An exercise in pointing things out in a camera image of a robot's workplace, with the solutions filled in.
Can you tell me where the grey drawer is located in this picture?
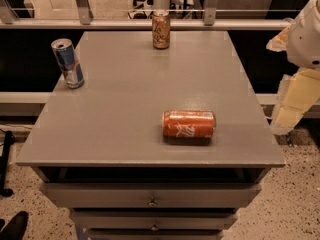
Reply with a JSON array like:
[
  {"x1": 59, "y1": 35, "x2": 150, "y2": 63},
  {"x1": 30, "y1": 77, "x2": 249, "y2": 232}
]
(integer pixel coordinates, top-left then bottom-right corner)
[
  {"x1": 41, "y1": 183, "x2": 261, "y2": 209},
  {"x1": 71, "y1": 210, "x2": 238, "y2": 230},
  {"x1": 89, "y1": 230, "x2": 223, "y2": 240}
]

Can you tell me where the orange soda can lying down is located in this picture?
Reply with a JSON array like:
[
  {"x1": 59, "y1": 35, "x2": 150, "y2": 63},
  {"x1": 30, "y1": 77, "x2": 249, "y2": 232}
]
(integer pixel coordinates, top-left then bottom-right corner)
[{"x1": 162, "y1": 110, "x2": 216, "y2": 138}]

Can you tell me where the black pole stand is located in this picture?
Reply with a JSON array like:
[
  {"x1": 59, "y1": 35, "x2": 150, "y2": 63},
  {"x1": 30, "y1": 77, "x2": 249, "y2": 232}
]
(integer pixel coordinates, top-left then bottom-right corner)
[{"x1": 0, "y1": 131, "x2": 15, "y2": 197}]

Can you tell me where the blue silver energy drink can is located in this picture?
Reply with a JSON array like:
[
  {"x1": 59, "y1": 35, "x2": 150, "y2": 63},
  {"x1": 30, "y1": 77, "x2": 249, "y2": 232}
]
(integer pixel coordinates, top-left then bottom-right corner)
[{"x1": 51, "y1": 38, "x2": 84, "y2": 89}]

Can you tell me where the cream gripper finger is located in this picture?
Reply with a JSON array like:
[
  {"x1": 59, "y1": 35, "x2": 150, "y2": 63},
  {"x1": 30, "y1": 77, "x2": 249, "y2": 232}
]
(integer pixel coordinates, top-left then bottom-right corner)
[
  {"x1": 270, "y1": 68, "x2": 320, "y2": 135},
  {"x1": 266, "y1": 27, "x2": 289, "y2": 52}
]

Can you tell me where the grey metal railing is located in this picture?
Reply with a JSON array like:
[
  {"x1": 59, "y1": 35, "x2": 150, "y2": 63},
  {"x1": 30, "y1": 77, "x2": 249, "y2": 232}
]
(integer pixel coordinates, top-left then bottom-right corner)
[{"x1": 0, "y1": 0, "x2": 294, "y2": 31}]

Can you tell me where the middle grey drawer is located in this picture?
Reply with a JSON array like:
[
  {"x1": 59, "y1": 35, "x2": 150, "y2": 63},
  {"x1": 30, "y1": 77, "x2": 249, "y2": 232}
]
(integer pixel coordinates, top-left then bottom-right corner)
[{"x1": 71, "y1": 210, "x2": 238, "y2": 230}]

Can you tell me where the bottom grey drawer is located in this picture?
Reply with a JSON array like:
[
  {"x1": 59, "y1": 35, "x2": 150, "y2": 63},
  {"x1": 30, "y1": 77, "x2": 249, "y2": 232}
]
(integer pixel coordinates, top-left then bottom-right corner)
[{"x1": 89, "y1": 230, "x2": 223, "y2": 240}]

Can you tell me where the grey drawer cabinet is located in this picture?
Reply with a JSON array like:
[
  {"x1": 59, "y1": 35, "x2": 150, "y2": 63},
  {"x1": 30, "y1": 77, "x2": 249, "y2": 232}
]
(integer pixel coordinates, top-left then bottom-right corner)
[{"x1": 15, "y1": 30, "x2": 287, "y2": 240}]

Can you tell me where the gold orange soda can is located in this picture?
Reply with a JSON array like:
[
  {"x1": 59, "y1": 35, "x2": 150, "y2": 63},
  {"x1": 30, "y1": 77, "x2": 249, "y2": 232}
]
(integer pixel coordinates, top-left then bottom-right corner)
[{"x1": 152, "y1": 10, "x2": 171, "y2": 49}]

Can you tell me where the top grey drawer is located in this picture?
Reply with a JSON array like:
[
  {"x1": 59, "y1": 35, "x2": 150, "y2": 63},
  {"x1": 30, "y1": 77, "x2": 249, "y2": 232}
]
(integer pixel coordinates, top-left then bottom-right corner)
[{"x1": 41, "y1": 183, "x2": 261, "y2": 209}]

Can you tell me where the black shoe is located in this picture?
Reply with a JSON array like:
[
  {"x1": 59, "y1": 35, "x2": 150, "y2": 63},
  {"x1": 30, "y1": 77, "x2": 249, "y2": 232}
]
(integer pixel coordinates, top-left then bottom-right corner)
[{"x1": 0, "y1": 211, "x2": 29, "y2": 240}]

